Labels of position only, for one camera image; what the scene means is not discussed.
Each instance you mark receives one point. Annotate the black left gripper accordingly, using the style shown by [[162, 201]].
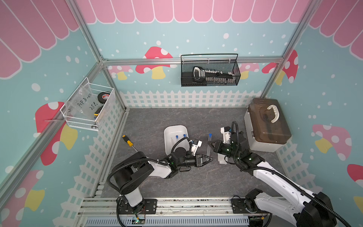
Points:
[[197, 161]]

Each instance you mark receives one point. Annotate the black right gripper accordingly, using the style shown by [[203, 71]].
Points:
[[221, 147]]

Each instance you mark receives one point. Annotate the white wiping cloth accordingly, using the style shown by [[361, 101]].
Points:
[[221, 159]]

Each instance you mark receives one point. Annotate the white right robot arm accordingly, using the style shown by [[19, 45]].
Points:
[[299, 206]]

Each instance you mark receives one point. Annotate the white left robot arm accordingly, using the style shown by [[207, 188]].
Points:
[[127, 176]]

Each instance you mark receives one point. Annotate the white rectangular plastic tray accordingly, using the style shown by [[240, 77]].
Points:
[[172, 131]]

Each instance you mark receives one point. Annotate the brown lidded storage box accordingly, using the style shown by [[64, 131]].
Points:
[[266, 127]]

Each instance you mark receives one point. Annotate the black socket tool set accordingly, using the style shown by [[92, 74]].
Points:
[[209, 76]]

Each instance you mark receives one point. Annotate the yellow black screwdriver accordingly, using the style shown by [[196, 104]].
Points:
[[130, 144]]

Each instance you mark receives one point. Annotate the black tape roll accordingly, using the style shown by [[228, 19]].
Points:
[[103, 97]]

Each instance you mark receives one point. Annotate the clear labelled plastic bag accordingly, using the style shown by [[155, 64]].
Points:
[[83, 104]]

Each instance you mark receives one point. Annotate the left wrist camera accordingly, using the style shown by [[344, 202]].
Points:
[[195, 144]]

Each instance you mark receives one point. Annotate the black wire mesh basket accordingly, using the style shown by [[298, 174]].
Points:
[[216, 62]]

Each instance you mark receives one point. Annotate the white wire wall basket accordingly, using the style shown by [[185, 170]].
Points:
[[104, 114]]

